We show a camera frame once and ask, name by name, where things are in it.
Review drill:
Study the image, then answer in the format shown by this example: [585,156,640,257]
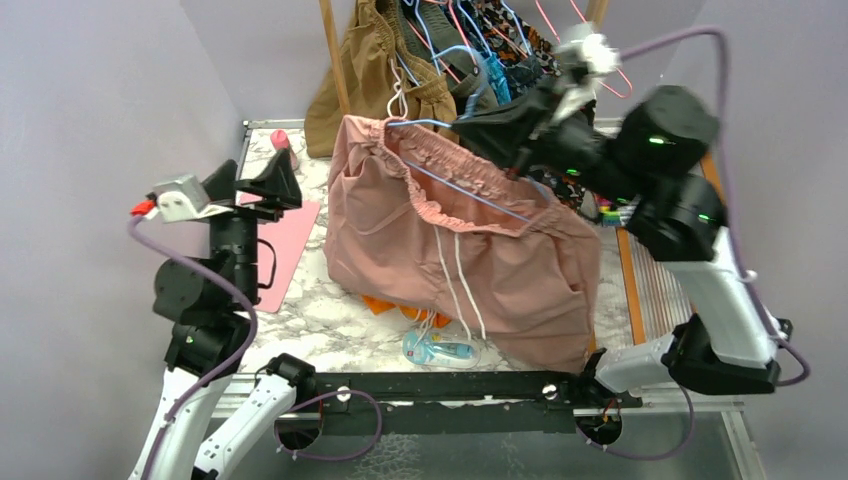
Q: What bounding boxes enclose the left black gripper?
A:
[202,147,303,304]

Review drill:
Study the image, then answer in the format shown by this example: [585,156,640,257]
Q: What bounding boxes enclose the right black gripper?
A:
[455,74,653,211]

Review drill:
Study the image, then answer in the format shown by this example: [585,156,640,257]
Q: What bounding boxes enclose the blue wire hanger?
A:
[385,44,551,225]

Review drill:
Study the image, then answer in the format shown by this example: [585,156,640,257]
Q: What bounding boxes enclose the pink shorts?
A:
[324,115,602,372]

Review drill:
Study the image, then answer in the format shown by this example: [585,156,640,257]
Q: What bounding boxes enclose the pink wire hanger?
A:
[535,1,633,99]

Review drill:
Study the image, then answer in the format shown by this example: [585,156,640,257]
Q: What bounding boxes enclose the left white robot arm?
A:
[128,147,316,479]

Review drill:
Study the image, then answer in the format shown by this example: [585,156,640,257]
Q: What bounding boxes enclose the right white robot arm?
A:
[452,82,791,407]

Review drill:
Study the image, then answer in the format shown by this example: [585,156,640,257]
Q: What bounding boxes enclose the dark leaf print shorts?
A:
[504,57,546,99]

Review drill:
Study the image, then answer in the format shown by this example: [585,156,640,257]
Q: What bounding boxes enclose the blue patterned hanging shorts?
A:
[482,53,512,105]

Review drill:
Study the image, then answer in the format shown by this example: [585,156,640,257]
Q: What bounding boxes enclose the orange camo hanging shorts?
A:
[457,1,599,222]

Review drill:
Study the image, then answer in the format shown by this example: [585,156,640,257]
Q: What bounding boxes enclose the dark green hanging shorts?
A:
[398,1,498,113]

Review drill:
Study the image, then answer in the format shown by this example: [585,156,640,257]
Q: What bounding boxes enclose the pink bottle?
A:
[269,129,299,170]

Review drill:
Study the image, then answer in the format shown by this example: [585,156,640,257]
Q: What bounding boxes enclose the pink clipboard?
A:
[256,200,321,313]

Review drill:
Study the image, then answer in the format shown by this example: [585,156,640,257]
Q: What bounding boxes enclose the coloured marker set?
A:
[598,204,635,228]

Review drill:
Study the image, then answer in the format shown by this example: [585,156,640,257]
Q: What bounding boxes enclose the wooden dish rack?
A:
[574,152,730,349]

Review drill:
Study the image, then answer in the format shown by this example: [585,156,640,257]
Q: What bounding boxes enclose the packaged blue toothbrush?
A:
[402,331,481,369]

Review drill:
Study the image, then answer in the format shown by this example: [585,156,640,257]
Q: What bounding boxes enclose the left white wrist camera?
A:
[130,174,235,223]

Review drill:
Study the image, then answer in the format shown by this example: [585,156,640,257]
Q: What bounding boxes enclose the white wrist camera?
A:
[552,22,620,123]
[130,174,235,223]

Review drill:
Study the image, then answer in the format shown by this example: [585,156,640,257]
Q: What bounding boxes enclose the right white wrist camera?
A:
[552,22,620,123]

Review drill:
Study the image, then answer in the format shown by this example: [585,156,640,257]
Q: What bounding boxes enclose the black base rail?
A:
[275,371,630,443]

